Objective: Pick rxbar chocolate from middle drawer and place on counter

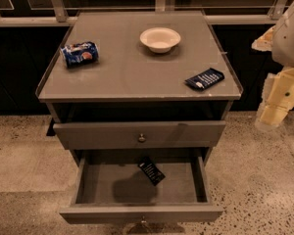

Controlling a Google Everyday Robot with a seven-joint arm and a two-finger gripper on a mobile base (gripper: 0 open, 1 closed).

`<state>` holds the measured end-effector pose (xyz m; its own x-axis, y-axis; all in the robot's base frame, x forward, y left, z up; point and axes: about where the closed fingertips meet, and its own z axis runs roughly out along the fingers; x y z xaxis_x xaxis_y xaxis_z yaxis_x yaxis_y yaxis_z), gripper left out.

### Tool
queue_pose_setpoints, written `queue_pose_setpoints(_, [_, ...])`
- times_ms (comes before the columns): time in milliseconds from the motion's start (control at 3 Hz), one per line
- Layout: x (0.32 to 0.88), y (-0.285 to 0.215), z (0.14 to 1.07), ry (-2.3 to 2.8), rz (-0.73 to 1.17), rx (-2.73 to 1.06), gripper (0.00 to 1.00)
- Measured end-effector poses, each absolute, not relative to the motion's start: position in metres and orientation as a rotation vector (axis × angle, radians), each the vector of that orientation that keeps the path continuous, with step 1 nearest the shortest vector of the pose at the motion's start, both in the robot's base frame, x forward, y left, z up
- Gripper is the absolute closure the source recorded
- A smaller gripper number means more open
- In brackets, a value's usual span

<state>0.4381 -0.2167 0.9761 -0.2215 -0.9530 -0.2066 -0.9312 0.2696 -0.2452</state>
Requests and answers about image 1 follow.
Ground brass middle drawer knob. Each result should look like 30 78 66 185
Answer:
139 216 147 225

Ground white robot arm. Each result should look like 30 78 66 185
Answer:
252 1 294 131

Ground grey drawer cabinet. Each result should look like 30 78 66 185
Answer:
37 12 242 160

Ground metal window railing frame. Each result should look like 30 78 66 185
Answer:
0 0 293 27

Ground blue snack bar packet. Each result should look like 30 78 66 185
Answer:
185 68 224 91

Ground closed grey top drawer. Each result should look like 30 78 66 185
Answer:
54 120 225 150

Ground open grey middle drawer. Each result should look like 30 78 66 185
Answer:
60 154 222 224

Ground blue pepsi can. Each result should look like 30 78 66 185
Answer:
60 41 99 68

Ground black rxbar chocolate packet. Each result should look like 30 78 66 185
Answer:
138 157 165 186

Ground white bowl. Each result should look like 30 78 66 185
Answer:
140 27 181 54

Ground brass drawer knob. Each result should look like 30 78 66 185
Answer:
138 133 146 143
139 216 147 225

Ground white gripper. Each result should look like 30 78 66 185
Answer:
252 26 294 130

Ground brass top drawer knob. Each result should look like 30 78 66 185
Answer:
138 133 146 143

